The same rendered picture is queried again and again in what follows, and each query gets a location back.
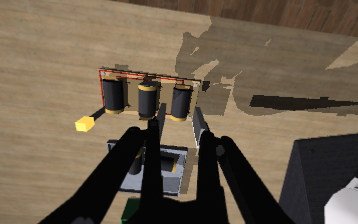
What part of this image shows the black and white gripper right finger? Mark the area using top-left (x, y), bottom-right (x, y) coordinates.
top-left (192, 107), bottom-right (296, 224)

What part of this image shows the green open-top box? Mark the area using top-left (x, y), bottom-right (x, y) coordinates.
top-left (121, 198), bottom-right (140, 224)

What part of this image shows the black battery with gold top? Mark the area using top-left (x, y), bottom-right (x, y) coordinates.
top-left (139, 84), bottom-right (157, 118)
top-left (161, 156), bottom-right (177, 173)
top-left (102, 79), bottom-right (124, 114)
top-left (170, 87), bottom-right (191, 122)
top-left (128, 148), bottom-right (142, 175)

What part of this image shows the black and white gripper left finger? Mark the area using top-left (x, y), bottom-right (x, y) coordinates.
top-left (38, 103), bottom-right (167, 224)

